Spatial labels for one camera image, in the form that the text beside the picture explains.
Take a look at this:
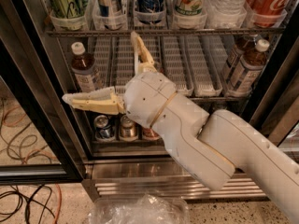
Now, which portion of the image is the red can bottom front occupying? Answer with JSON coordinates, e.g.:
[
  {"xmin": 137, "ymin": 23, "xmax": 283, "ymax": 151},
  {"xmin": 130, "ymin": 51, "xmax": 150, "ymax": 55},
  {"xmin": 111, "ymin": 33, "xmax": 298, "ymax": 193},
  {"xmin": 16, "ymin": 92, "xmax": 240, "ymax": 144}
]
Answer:
[{"xmin": 142, "ymin": 128, "xmax": 160, "ymax": 140}]

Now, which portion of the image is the wire shelf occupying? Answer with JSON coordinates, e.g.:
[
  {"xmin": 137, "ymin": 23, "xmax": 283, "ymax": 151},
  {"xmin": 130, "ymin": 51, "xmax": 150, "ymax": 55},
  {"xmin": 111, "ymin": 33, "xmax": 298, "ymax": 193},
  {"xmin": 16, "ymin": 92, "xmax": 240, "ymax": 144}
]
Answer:
[
  {"xmin": 46, "ymin": 27, "xmax": 285, "ymax": 37},
  {"xmin": 76, "ymin": 95, "xmax": 250, "ymax": 106}
]

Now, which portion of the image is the left brown tea bottle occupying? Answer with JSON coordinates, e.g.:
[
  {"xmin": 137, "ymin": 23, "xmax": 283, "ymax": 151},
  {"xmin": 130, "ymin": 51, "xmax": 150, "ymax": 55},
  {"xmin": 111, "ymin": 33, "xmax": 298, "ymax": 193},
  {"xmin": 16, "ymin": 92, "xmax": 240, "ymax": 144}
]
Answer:
[{"xmin": 71, "ymin": 42, "xmax": 103, "ymax": 92}]

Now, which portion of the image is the middle wire shelf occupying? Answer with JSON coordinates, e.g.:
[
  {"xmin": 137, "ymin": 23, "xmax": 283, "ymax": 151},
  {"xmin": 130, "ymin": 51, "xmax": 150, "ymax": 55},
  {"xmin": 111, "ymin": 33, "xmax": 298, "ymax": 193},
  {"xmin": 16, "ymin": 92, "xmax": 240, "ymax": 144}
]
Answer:
[{"xmin": 76, "ymin": 95, "xmax": 250, "ymax": 106}]

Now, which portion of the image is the silver blue slim can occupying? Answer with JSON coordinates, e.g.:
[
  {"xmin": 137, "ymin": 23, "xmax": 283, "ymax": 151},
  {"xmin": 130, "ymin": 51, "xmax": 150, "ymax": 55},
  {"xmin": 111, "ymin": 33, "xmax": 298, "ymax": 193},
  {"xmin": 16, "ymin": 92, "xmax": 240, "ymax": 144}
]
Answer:
[{"xmin": 97, "ymin": 0, "xmax": 122, "ymax": 30}]

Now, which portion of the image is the stainless fridge base grille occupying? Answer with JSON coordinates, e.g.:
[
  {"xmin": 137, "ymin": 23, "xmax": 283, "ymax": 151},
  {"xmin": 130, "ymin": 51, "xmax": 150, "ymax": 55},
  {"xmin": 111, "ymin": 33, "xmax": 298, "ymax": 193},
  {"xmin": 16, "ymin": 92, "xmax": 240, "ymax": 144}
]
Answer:
[{"xmin": 82, "ymin": 157, "xmax": 265, "ymax": 200}]

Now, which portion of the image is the top wire shelf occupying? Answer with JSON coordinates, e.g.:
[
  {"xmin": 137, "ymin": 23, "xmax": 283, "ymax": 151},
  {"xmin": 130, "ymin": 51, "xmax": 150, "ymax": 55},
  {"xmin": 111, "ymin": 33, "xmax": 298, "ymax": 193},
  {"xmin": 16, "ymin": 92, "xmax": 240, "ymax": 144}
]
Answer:
[{"xmin": 46, "ymin": 27, "xmax": 285, "ymax": 37}]

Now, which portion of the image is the orange floor cable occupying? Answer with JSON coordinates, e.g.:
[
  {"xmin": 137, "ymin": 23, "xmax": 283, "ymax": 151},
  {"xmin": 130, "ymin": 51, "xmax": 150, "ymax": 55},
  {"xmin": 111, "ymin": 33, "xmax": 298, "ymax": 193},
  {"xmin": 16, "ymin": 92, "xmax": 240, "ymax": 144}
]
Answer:
[{"xmin": 51, "ymin": 184, "xmax": 63, "ymax": 224}]

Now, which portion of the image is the blue can bottom front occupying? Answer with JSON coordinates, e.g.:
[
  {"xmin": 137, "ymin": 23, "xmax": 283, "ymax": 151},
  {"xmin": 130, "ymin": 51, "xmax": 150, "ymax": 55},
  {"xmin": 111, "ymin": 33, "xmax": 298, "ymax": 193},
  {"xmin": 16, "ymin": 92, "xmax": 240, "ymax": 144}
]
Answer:
[{"xmin": 93, "ymin": 115, "xmax": 114, "ymax": 139}]

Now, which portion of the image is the black floor cable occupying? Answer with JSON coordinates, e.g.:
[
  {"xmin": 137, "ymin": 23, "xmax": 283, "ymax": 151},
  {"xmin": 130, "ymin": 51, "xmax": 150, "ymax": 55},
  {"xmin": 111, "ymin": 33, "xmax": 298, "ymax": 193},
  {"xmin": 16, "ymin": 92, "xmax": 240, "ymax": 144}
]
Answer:
[{"xmin": 0, "ymin": 184, "xmax": 56, "ymax": 224}]

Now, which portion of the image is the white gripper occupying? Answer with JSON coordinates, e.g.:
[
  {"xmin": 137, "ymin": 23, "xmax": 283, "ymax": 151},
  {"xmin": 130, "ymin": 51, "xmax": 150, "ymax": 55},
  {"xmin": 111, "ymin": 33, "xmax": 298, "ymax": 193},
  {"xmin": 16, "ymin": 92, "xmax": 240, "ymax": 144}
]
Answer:
[{"xmin": 62, "ymin": 31, "xmax": 177, "ymax": 128}]

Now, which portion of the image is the fridge right glass door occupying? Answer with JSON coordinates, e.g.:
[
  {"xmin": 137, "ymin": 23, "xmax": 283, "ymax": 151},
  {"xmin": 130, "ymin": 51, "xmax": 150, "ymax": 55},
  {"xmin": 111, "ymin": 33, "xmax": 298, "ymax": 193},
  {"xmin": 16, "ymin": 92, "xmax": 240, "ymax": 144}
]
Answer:
[{"xmin": 242, "ymin": 4, "xmax": 299, "ymax": 161}]

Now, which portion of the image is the right rear tea bottle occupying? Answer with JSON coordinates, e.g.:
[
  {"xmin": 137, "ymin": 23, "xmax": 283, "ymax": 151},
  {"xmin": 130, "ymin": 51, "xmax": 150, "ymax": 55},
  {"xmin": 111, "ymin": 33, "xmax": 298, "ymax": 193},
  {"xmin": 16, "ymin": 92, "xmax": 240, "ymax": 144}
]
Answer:
[{"xmin": 221, "ymin": 35, "xmax": 255, "ymax": 81}]

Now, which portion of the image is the right front tea bottle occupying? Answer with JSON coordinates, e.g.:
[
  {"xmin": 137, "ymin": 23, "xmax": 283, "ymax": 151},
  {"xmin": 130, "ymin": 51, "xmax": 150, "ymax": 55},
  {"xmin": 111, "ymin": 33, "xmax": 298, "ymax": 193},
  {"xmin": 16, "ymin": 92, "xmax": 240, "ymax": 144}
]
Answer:
[{"xmin": 228, "ymin": 39, "xmax": 270, "ymax": 92}]

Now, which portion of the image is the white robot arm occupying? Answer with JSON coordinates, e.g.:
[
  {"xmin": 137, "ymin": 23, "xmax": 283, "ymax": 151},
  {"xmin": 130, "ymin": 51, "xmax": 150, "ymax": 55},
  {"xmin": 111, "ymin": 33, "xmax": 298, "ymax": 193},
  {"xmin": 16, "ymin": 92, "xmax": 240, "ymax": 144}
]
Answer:
[{"xmin": 63, "ymin": 32, "xmax": 299, "ymax": 224}]

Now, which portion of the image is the fridge left glass door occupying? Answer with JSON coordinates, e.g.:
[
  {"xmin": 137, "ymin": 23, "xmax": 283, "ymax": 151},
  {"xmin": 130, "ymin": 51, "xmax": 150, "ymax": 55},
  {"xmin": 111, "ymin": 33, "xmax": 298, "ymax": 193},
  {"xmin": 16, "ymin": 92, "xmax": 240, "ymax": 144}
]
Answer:
[{"xmin": 0, "ymin": 0, "xmax": 85, "ymax": 185}]

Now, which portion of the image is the clear plastic bin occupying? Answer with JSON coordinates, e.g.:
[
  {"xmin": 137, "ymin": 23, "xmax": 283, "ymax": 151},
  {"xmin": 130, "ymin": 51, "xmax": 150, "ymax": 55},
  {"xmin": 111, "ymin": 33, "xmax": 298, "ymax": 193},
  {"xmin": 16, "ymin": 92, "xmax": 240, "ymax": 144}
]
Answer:
[{"xmin": 88, "ymin": 194, "xmax": 190, "ymax": 224}]

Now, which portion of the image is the fridge glass door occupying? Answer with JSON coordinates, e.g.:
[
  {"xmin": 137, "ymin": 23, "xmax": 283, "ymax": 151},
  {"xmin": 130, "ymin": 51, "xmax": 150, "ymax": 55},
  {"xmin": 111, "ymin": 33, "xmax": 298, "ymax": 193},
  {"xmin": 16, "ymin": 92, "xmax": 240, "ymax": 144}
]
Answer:
[
  {"xmin": 0, "ymin": 0, "xmax": 85, "ymax": 185},
  {"xmin": 242, "ymin": 4, "xmax": 299, "ymax": 161}
]

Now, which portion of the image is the red coca-cola can top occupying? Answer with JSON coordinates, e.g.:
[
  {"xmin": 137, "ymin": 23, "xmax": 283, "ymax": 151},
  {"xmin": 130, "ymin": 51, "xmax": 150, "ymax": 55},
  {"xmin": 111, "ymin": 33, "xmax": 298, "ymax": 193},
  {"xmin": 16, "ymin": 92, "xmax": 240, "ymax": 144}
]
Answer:
[{"xmin": 246, "ymin": 0, "xmax": 289, "ymax": 28}]

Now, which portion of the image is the dark blue can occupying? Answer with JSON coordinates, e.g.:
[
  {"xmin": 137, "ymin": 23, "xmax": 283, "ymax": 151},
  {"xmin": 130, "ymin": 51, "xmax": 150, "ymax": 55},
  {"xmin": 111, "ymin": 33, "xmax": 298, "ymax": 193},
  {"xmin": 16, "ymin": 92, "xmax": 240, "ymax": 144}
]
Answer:
[{"xmin": 135, "ymin": 0, "xmax": 164, "ymax": 24}]

